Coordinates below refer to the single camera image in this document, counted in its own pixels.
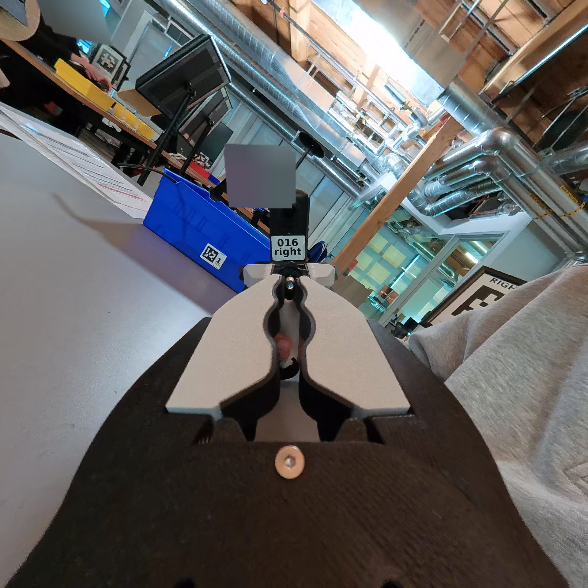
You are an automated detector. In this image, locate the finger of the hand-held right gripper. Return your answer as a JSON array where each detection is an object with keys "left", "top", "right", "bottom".
[
  {"left": 243, "top": 263, "right": 281, "bottom": 286},
  {"left": 305, "top": 263, "right": 339, "bottom": 288}
]

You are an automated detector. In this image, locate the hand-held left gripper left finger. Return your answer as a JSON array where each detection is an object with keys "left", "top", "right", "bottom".
[{"left": 165, "top": 274, "right": 282, "bottom": 420}]

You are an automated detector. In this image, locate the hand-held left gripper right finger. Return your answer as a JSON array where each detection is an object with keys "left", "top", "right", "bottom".
[{"left": 296, "top": 276, "right": 412, "bottom": 420}]

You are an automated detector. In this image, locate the black knob thumbscrew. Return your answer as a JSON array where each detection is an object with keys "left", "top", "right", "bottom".
[{"left": 281, "top": 261, "right": 304, "bottom": 295}]

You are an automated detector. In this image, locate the person's right forearm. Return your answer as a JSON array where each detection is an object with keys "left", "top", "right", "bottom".
[{"left": 408, "top": 317, "right": 465, "bottom": 386}]

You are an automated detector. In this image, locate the blue tagged plastic bin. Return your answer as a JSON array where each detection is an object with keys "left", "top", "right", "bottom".
[{"left": 143, "top": 168, "right": 272, "bottom": 293}]

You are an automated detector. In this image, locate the black round lamp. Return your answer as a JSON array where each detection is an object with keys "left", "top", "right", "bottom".
[{"left": 294, "top": 132, "right": 325, "bottom": 172}]

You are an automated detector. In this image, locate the large framed marker poster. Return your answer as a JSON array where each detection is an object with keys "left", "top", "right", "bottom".
[{"left": 423, "top": 266, "right": 529, "bottom": 328}]

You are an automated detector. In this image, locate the black monitor on stand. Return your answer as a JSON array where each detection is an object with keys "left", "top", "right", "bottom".
[{"left": 135, "top": 34, "right": 231, "bottom": 184}]

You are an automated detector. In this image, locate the row of small yellow bins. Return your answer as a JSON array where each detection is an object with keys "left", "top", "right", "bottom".
[{"left": 112, "top": 102, "right": 157, "bottom": 138}]

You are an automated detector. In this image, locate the silver pipe bundle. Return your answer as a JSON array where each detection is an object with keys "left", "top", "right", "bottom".
[{"left": 409, "top": 129, "right": 588, "bottom": 258}]

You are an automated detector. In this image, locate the cardboard box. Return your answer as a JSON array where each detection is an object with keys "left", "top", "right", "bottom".
[{"left": 117, "top": 88, "right": 161, "bottom": 116}]

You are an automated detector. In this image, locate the printed paper sheet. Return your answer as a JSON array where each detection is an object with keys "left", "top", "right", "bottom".
[{"left": 0, "top": 102, "right": 152, "bottom": 219}]

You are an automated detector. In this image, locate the small framed marker poster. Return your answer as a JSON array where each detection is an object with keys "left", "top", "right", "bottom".
[{"left": 89, "top": 42, "right": 129, "bottom": 90}]

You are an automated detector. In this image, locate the large yellow plastic bin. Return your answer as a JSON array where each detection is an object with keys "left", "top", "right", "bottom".
[{"left": 54, "top": 58, "right": 115, "bottom": 111}]

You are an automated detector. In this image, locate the wooden backing board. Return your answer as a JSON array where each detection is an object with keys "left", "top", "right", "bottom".
[{"left": 0, "top": 0, "right": 42, "bottom": 43}]

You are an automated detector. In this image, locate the wooden support post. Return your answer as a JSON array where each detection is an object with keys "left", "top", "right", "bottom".
[{"left": 331, "top": 115, "right": 469, "bottom": 272}]

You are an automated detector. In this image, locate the black cable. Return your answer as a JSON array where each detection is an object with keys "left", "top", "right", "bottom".
[{"left": 117, "top": 161, "right": 177, "bottom": 181}]

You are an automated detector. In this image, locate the silver ventilation duct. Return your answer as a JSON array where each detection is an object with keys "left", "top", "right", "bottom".
[{"left": 179, "top": 0, "right": 368, "bottom": 184}]

